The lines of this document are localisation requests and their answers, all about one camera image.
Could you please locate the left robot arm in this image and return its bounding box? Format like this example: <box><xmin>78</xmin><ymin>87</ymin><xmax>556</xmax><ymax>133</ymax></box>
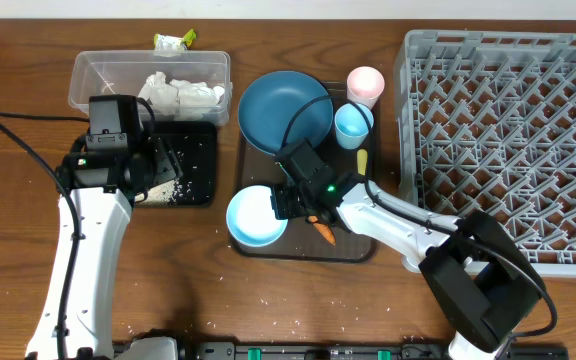
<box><xmin>25</xmin><ymin>95</ymin><xmax>182</xmax><ymax>359</ymax></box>

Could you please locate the pile of white rice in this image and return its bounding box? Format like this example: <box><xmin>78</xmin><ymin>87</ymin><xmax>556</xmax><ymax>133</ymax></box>
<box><xmin>135</xmin><ymin>179</ymin><xmax>192</xmax><ymax>206</ymax></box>

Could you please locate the light blue cup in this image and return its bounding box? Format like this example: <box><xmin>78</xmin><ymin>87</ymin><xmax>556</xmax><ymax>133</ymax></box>
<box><xmin>334</xmin><ymin>103</ymin><xmax>374</xmax><ymax>150</ymax></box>

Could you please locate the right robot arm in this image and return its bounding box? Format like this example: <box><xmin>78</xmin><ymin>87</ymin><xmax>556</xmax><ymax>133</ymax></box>
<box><xmin>271</xmin><ymin>140</ymin><xmax>545</xmax><ymax>359</ymax></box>

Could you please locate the grey dishwasher rack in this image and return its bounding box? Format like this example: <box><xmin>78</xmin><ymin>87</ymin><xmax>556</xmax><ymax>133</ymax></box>
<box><xmin>394</xmin><ymin>30</ymin><xmax>576</xmax><ymax>278</ymax></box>

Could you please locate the dark brown serving tray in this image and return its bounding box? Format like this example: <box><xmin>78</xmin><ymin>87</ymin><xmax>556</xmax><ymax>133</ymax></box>
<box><xmin>228</xmin><ymin>81</ymin><xmax>382</xmax><ymax>264</ymax></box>

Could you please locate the orange carrot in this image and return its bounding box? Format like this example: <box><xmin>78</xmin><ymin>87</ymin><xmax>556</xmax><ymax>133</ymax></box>
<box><xmin>306</xmin><ymin>215</ymin><xmax>336</xmax><ymax>246</ymax></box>

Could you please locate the green snack wrapper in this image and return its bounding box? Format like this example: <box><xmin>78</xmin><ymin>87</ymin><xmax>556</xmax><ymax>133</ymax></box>
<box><xmin>153</xmin><ymin>29</ymin><xmax>197</xmax><ymax>52</ymax></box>

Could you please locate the white tissue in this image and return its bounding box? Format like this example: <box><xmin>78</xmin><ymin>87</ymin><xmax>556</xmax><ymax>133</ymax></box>
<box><xmin>170</xmin><ymin>80</ymin><xmax>225</xmax><ymax>106</ymax></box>
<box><xmin>138</xmin><ymin>71</ymin><xmax>178</xmax><ymax>106</ymax></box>

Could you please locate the clear plastic bin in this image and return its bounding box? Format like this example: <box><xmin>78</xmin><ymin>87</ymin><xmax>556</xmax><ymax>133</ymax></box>
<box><xmin>68</xmin><ymin>50</ymin><xmax>232</xmax><ymax>126</ymax></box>

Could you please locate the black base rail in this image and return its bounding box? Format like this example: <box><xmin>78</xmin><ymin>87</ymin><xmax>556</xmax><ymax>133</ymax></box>
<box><xmin>112</xmin><ymin>340</ymin><xmax>570</xmax><ymax>360</ymax></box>

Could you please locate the dark blue plate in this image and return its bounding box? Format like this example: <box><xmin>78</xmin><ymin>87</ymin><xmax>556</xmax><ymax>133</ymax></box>
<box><xmin>238</xmin><ymin>71</ymin><xmax>333</xmax><ymax>154</ymax></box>

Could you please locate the pink cup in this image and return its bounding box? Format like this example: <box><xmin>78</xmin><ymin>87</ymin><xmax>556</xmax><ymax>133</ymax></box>
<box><xmin>346</xmin><ymin>66</ymin><xmax>385</xmax><ymax>109</ymax></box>

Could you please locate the black rectangular tray bin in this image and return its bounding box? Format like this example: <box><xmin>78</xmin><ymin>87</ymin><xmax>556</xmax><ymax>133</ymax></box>
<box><xmin>136</xmin><ymin>121</ymin><xmax>218</xmax><ymax>208</ymax></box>

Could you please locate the light blue bowl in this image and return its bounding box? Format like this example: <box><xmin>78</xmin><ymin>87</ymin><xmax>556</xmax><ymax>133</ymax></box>
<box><xmin>226</xmin><ymin>185</ymin><xmax>288</xmax><ymax>248</ymax></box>

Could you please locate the yellow plastic spoon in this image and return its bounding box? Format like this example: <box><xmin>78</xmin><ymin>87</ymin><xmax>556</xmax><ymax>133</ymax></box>
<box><xmin>356</xmin><ymin>149</ymin><xmax>368</xmax><ymax>176</ymax></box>

